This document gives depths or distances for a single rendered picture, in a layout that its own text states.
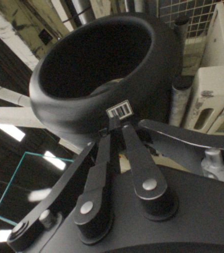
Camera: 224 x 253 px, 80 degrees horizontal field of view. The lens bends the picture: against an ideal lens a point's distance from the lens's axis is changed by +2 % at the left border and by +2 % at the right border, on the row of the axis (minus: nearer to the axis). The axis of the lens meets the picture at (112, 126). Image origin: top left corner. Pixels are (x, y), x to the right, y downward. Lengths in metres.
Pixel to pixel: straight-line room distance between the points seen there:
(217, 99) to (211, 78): 0.05
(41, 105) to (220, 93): 0.47
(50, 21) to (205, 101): 0.86
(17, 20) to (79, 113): 0.69
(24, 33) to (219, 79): 0.88
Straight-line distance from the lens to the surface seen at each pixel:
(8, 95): 1.80
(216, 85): 0.38
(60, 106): 0.41
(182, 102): 0.41
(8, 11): 0.95
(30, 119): 1.19
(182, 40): 0.63
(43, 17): 0.98
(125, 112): 0.34
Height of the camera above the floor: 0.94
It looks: 21 degrees up
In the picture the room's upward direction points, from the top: 86 degrees counter-clockwise
